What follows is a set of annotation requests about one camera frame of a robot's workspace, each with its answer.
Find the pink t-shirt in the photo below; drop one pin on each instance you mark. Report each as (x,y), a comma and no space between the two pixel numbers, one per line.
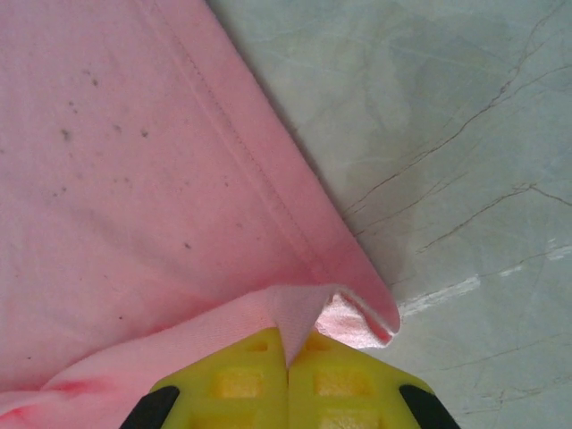
(134,179)

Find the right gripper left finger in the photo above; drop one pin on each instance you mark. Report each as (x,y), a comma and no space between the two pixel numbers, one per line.
(232,384)

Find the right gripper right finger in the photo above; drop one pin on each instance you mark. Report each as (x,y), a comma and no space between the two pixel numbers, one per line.
(348,389)

